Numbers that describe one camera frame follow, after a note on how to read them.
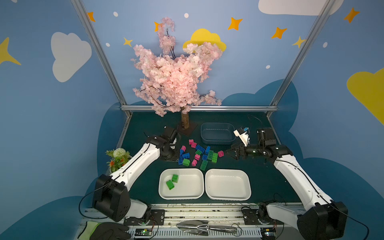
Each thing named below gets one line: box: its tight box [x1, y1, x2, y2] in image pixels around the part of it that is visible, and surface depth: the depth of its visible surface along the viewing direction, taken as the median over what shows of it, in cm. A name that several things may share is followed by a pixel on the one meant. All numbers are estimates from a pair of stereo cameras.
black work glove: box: [78, 220, 131, 240], surface depth 71 cm
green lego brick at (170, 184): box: [166, 179, 175, 190], surface depth 84 cm
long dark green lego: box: [199, 160, 209, 171], surface depth 93 cm
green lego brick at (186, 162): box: [182, 158, 191, 167], surface depth 95 cm
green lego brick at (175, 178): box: [171, 174, 179, 183], surface depth 86 cm
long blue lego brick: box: [195, 144, 206, 153], surface depth 101 cm
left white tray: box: [158, 168, 205, 201], surface depth 86 cm
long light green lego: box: [211, 152, 218, 164], surface depth 97 cm
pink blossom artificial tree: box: [132, 16, 223, 130], surface depth 73 cm
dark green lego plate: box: [207, 150, 214, 161], surface depth 98 cm
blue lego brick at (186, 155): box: [182, 152, 191, 159], surface depth 97 cm
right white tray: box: [205, 168, 252, 201], surface depth 86 cm
